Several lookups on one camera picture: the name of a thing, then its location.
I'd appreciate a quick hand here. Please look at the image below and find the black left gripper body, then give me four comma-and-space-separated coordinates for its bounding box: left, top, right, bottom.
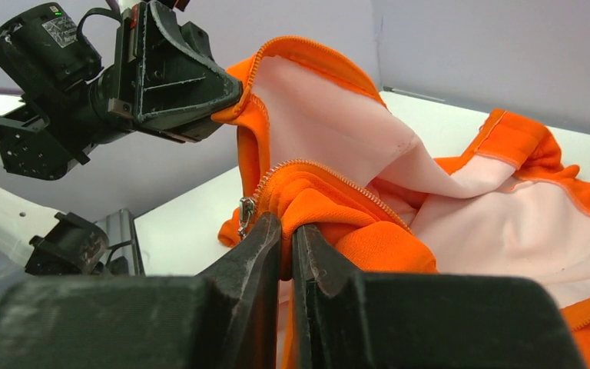
0, 0, 146, 148

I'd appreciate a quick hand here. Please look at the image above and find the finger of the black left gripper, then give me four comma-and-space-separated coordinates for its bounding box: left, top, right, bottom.
142, 20, 222, 142
134, 1, 243, 131

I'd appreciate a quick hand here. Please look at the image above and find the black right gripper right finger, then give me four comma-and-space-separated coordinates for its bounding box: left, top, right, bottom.
292, 225, 585, 368

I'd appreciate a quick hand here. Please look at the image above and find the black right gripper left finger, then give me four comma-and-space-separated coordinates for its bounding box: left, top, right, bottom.
0, 214, 281, 368

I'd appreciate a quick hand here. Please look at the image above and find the orange zip-up jacket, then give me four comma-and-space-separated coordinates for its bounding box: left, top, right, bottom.
214, 36, 590, 368

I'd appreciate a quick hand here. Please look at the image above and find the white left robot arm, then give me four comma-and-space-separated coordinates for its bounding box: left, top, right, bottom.
0, 1, 243, 275

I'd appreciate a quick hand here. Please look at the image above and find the aluminium left table rail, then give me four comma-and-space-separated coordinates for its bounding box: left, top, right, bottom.
95, 208, 145, 276

